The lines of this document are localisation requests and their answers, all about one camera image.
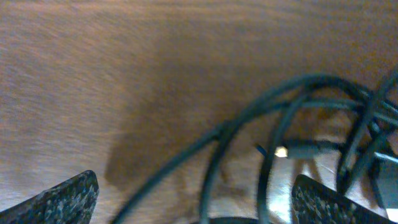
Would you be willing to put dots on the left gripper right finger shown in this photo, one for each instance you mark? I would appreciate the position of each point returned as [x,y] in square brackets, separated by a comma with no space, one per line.
[315,203]

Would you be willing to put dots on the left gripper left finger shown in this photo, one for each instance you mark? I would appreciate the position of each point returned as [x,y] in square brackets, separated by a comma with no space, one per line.
[72,201]

